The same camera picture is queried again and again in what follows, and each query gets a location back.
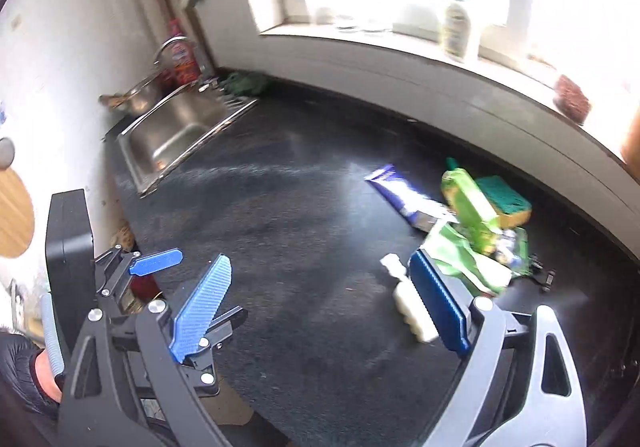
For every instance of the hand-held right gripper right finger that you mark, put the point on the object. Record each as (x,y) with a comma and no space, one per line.
(440,302)

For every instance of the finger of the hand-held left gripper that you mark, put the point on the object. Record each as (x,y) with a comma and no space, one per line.
(155,262)

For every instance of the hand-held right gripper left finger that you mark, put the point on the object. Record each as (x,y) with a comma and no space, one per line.
(200,307)

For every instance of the white plastic bottle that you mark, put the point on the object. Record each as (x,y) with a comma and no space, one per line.
(407,302)

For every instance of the person's left forearm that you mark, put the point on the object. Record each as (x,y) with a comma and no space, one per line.
(20,372)

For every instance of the green and white plastic wrapper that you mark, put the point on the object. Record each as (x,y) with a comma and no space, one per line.
(465,262)

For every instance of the round bamboo mat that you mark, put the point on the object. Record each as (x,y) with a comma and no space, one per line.
(15,217)

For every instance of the green snack packet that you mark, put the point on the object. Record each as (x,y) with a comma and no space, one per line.
(470,207)

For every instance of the small black clip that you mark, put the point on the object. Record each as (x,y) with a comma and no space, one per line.
(542,272)

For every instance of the blue white tube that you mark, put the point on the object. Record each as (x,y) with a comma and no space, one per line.
(405,197)

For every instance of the grey round lid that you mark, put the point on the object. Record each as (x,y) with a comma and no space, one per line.
(6,151)

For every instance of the green and yellow sponge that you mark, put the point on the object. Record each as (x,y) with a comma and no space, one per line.
(505,199)

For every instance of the stainless steel sink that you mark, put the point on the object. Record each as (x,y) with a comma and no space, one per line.
(170,132)

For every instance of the dark green cloth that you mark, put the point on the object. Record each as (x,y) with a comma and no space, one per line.
(245,83)

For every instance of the red detergent bottle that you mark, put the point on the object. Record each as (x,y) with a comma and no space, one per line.
(184,62)

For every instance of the chrome faucet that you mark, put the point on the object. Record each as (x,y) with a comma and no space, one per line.
(167,47)

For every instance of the brown scouring pad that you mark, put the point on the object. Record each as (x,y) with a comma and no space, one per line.
(572,97)

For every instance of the white squeeze bottle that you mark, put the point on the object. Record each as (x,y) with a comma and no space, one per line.
(457,27)

